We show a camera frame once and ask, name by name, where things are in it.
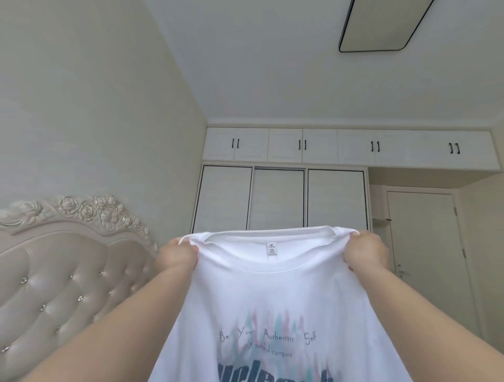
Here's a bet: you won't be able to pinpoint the person's right forearm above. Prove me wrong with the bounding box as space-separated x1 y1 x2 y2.
354 263 504 382

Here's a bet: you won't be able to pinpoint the beige tufted headboard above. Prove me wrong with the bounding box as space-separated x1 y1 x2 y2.
0 195 160 382

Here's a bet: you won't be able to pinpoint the person's right hand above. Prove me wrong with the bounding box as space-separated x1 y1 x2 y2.
342 230 392 277

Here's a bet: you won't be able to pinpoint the person's left hand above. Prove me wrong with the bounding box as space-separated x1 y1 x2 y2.
154 238 201 278

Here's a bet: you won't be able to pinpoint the white door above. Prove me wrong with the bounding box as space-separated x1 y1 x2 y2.
369 185 483 339

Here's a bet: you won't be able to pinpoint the white printed t-shirt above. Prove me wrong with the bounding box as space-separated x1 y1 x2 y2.
148 226 414 382

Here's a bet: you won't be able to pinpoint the person's left forearm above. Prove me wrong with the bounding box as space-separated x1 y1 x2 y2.
22 266 194 382

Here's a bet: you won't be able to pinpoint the rectangular ceiling light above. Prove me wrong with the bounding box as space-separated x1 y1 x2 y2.
338 0 436 55

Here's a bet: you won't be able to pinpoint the white overhead cabinets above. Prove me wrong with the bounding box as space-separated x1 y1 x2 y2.
202 126 502 173

